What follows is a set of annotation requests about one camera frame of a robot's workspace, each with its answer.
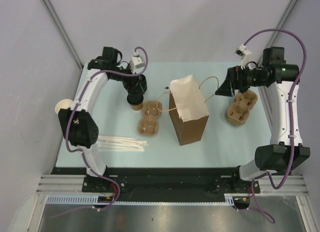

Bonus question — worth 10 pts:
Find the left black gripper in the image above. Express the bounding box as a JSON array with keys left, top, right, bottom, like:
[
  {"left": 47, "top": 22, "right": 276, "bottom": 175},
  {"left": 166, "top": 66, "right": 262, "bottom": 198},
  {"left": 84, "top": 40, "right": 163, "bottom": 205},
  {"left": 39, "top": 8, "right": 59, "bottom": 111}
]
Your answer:
[{"left": 110, "top": 64, "right": 145, "bottom": 95}]

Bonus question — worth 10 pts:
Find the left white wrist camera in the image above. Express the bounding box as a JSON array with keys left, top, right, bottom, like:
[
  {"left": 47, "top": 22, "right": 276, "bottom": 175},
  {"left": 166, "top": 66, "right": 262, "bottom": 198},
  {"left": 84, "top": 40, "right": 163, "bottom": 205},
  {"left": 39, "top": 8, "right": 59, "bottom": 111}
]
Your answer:
[{"left": 129, "top": 51, "right": 149, "bottom": 74}]

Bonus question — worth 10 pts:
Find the black cup lid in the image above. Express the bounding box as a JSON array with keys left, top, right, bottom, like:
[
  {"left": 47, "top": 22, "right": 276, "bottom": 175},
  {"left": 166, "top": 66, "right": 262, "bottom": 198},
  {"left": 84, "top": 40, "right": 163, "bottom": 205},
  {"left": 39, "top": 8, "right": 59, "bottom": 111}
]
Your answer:
[{"left": 126, "top": 93, "right": 144, "bottom": 106}]

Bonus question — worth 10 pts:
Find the stack of paper cups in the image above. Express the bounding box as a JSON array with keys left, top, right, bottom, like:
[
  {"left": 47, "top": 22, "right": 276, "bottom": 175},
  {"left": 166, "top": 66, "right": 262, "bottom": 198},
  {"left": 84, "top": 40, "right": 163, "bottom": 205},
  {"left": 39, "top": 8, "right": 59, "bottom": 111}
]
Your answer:
[{"left": 54, "top": 99, "right": 73, "bottom": 114}]

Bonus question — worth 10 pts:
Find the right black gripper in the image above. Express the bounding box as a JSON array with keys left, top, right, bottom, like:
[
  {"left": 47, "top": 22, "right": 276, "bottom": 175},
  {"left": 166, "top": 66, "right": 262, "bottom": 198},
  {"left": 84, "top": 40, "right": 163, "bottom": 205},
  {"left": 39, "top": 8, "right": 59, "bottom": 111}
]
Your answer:
[{"left": 215, "top": 63, "right": 267, "bottom": 97}]

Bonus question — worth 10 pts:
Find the brown paper cup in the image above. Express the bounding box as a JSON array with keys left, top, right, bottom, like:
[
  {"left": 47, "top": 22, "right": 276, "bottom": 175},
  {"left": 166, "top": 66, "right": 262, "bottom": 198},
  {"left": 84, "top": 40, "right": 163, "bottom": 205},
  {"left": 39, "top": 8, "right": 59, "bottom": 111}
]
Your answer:
[{"left": 131, "top": 103, "right": 143, "bottom": 111}]

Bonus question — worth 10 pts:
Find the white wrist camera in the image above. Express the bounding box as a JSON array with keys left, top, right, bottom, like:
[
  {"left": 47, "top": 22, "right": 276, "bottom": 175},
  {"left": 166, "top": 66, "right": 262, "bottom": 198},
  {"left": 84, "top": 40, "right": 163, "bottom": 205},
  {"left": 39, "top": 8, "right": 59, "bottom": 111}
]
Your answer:
[
  {"left": 234, "top": 44, "right": 255, "bottom": 69},
  {"left": 129, "top": 51, "right": 149, "bottom": 74}
]

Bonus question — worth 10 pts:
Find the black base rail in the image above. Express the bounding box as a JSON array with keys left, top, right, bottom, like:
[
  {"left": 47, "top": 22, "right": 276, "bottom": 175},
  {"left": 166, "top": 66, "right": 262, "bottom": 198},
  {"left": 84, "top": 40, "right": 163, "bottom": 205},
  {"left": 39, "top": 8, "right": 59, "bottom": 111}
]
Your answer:
[{"left": 51, "top": 167, "right": 262, "bottom": 203}]

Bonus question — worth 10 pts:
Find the white wrapped straws bundle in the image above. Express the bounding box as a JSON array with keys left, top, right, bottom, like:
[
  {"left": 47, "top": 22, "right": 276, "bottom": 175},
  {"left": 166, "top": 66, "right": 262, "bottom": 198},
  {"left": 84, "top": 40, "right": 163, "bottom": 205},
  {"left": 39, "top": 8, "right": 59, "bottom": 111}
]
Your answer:
[{"left": 97, "top": 136, "right": 149, "bottom": 152}]

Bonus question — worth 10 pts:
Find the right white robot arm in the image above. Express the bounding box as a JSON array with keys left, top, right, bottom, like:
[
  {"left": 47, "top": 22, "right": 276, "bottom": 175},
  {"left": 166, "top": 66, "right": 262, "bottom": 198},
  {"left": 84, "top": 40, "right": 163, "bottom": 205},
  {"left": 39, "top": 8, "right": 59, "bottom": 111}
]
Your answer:
[{"left": 215, "top": 45, "right": 311, "bottom": 193}]

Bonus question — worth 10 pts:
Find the white slotted cable duct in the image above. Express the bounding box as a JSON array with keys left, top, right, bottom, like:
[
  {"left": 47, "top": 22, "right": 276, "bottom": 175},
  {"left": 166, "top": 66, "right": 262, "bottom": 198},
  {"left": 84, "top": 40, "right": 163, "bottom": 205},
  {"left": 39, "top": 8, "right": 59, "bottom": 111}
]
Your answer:
[{"left": 46, "top": 193, "right": 236, "bottom": 206}]

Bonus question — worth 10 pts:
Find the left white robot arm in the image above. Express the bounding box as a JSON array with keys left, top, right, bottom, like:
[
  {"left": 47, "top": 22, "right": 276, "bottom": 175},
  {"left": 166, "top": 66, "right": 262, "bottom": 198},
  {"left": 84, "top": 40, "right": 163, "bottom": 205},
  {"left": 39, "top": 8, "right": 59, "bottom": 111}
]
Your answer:
[{"left": 57, "top": 46, "right": 149, "bottom": 192}]

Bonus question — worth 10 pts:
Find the single brown cup carrier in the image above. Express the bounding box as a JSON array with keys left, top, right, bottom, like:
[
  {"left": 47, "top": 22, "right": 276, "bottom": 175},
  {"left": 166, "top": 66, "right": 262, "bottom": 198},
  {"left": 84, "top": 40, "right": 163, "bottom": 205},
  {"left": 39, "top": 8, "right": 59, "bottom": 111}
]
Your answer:
[{"left": 137, "top": 100, "right": 163, "bottom": 136}]

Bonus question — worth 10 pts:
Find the brown paper bag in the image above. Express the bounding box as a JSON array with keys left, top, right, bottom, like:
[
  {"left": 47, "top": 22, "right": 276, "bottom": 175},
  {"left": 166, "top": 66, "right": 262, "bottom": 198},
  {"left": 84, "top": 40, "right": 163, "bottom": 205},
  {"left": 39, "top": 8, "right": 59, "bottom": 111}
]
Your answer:
[{"left": 160, "top": 75, "right": 218, "bottom": 146}]

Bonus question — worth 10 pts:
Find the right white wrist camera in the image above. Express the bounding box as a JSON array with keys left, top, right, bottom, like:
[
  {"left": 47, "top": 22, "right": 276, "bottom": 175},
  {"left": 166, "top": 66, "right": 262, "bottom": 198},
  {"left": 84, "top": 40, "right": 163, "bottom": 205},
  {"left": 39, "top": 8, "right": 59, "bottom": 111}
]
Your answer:
[{"left": 234, "top": 44, "right": 255, "bottom": 69}]

